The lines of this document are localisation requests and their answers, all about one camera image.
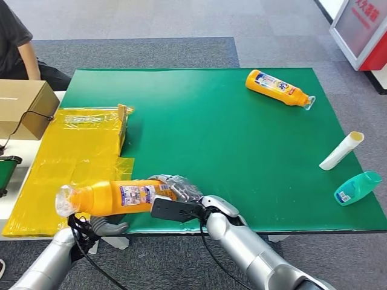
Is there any person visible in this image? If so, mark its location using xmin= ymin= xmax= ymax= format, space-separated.
xmin=0 ymin=0 xmax=72 ymax=92

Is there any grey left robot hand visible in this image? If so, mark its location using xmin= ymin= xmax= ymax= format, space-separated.
xmin=89 ymin=215 xmax=129 ymax=237

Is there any brown cardboard box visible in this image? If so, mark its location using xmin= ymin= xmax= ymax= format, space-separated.
xmin=0 ymin=79 xmax=60 ymax=141

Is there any green table mat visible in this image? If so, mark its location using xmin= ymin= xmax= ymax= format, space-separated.
xmin=60 ymin=68 xmax=387 ymax=236

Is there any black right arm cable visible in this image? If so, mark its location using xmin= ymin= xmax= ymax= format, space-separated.
xmin=199 ymin=221 xmax=252 ymax=290

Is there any white tube bottle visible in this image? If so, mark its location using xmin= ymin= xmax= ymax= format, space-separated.
xmin=318 ymin=131 xmax=365 ymax=172

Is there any teal plastic bottle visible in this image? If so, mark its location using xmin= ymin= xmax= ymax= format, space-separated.
xmin=333 ymin=171 xmax=383 ymax=207

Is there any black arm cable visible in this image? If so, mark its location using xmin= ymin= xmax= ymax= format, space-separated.
xmin=67 ymin=215 xmax=129 ymax=290
xmin=199 ymin=221 xmax=252 ymax=290

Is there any white and red display stand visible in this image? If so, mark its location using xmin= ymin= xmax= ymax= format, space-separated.
xmin=329 ymin=0 xmax=387 ymax=72

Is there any thin black cable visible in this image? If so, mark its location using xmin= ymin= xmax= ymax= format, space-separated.
xmin=0 ymin=111 xmax=54 ymax=156

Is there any yellow plastic-wrapped flat box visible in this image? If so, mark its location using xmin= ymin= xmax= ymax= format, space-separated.
xmin=2 ymin=105 xmax=135 ymax=239

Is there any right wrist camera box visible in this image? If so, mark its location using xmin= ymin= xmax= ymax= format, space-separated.
xmin=150 ymin=196 xmax=208 ymax=224

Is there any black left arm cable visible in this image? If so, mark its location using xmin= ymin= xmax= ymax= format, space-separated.
xmin=67 ymin=215 xmax=129 ymax=290

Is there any orange detergent bottle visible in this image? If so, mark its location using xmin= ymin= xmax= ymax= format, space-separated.
xmin=54 ymin=180 xmax=178 ymax=218
xmin=245 ymin=69 xmax=316 ymax=111

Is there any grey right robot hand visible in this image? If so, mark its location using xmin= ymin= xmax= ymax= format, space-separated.
xmin=135 ymin=174 xmax=203 ymax=205

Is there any green plastic bin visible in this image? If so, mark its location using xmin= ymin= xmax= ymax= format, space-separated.
xmin=0 ymin=156 xmax=23 ymax=199

